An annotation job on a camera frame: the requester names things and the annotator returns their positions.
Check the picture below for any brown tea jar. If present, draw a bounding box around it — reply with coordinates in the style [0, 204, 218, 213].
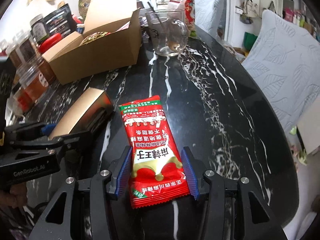
[5, 43, 25, 69]

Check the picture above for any brown green snack packet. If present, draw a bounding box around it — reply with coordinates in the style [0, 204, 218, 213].
[80, 31, 110, 46]

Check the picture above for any black coffee bag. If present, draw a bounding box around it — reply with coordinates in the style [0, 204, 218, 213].
[43, 4, 76, 38]

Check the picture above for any open cardboard box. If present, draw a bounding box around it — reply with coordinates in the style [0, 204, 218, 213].
[43, 0, 141, 85]

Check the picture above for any dark tea jar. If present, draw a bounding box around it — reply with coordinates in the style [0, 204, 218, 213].
[18, 32, 37, 62]

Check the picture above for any glass mug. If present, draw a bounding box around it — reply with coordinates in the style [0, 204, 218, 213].
[145, 9, 189, 56]

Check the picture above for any clear jar orange content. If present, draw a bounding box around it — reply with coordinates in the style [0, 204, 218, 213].
[17, 64, 49, 102]

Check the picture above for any person left hand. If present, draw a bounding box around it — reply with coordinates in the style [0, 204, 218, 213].
[0, 182, 28, 208]

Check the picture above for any canvas tote bag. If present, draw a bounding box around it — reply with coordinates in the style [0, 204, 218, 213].
[240, 0, 258, 24]

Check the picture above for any tan small box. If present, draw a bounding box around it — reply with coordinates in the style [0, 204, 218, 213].
[49, 87, 114, 140]

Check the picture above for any red cylinder can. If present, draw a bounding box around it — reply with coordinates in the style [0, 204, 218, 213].
[39, 33, 62, 54]

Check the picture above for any light blue chair cushion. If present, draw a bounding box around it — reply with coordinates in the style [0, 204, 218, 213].
[242, 10, 319, 133]

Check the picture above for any red spicy strip packet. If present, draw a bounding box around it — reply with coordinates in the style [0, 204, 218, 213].
[119, 95, 190, 209]

